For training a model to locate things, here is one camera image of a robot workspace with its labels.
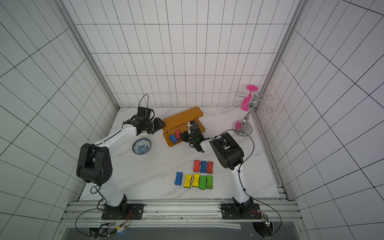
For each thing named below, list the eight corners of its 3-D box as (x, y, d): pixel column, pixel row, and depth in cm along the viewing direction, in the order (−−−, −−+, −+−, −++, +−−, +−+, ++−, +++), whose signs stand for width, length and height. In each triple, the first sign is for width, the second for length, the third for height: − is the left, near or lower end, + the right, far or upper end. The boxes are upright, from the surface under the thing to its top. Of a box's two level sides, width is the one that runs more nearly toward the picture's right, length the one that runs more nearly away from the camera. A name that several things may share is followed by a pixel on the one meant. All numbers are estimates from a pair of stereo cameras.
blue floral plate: (131, 154, 93) (130, 152, 91) (135, 140, 100) (134, 138, 97) (149, 154, 93) (148, 152, 91) (152, 140, 100) (151, 138, 97)
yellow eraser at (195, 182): (192, 186, 83) (192, 184, 81) (193, 174, 87) (193, 173, 85) (198, 187, 82) (198, 186, 81) (200, 175, 86) (200, 174, 85)
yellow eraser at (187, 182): (183, 187, 83) (183, 185, 81) (186, 175, 87) (185, 174, 85) (190, 188, 82) (190, 187, 80) (192, 176, 87) (192, 175, 85)
